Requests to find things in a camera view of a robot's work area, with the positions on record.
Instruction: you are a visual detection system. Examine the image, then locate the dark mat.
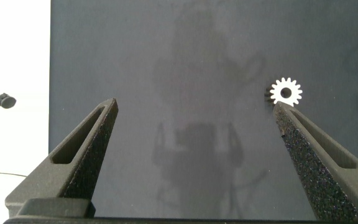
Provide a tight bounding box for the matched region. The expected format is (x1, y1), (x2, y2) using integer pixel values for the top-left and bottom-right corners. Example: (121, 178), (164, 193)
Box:
(48, 0), (358, 221)

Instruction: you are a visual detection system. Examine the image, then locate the small steel gear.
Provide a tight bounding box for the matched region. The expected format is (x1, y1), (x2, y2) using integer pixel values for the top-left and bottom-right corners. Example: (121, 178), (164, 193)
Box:
(265, 77), (303, 108)

